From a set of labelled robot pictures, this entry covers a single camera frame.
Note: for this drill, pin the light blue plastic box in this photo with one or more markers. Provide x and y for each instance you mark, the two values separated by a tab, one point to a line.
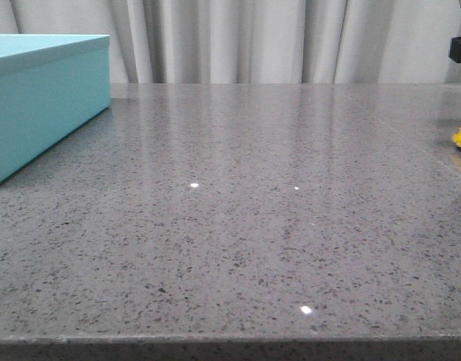
49	86

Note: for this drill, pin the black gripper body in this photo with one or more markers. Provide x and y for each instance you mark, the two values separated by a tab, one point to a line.
455	49

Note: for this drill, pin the light grey curtain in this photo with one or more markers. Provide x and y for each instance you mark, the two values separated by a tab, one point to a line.
257	41

